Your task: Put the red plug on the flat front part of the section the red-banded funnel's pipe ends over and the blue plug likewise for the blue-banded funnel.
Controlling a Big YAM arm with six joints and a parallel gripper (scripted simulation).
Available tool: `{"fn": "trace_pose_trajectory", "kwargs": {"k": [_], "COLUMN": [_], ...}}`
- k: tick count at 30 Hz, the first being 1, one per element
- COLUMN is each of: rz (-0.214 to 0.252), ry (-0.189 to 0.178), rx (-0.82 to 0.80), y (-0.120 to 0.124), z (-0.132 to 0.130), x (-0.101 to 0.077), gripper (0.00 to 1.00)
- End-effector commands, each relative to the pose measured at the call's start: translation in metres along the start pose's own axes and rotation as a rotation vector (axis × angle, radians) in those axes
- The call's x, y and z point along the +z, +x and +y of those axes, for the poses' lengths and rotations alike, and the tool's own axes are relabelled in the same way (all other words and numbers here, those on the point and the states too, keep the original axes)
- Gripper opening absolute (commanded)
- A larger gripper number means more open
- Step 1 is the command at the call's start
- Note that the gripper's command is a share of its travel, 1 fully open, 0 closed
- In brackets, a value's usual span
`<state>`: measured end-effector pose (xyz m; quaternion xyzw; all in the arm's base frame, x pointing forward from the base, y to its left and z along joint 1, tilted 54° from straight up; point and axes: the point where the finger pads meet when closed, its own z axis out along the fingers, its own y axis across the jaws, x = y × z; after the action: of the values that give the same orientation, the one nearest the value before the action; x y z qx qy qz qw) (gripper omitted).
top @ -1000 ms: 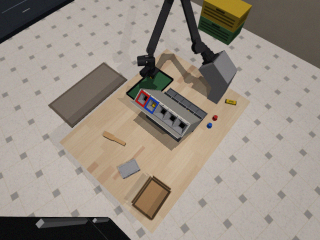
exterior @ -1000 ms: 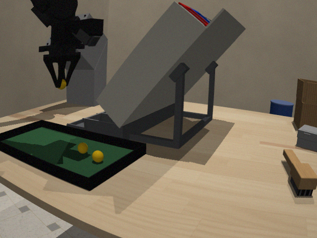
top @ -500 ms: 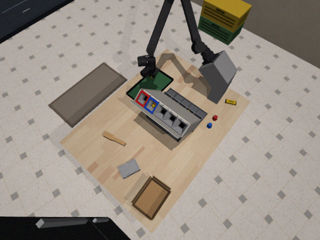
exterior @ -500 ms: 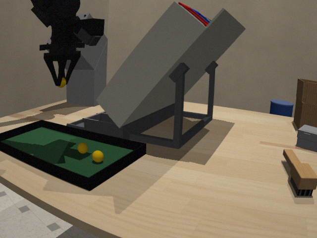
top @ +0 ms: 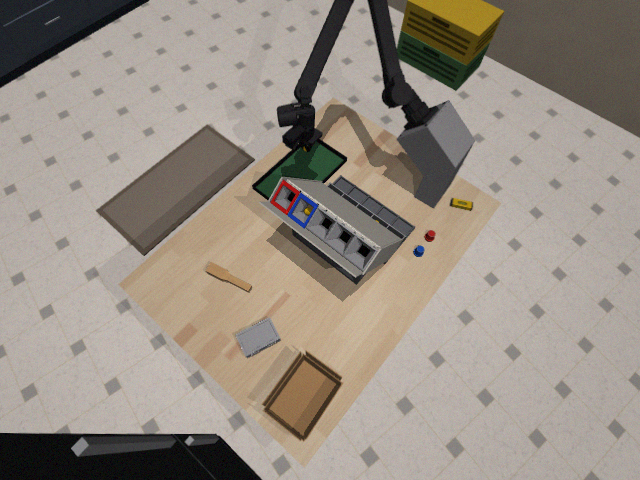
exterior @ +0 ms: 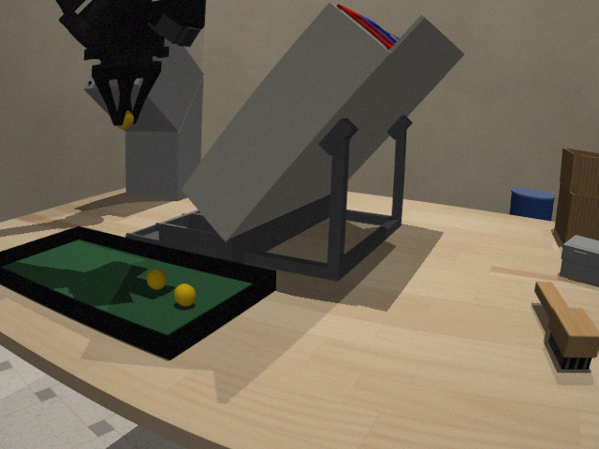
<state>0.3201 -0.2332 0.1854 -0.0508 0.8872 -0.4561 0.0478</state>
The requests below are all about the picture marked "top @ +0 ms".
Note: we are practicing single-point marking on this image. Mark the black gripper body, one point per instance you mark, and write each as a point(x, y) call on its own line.
point(317, 135)

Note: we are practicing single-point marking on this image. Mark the blue square frame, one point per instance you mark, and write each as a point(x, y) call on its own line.
point(295, 204)

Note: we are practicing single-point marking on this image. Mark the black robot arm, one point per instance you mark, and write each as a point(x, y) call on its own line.
point(397, 92)

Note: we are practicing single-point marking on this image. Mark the green tray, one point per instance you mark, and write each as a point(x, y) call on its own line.
point(320, 163)

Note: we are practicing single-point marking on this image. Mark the brown wire brush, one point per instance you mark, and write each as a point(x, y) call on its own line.
point(223, 275)

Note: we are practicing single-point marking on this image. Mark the brown cardboard box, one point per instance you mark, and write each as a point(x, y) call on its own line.
point(306, 391)

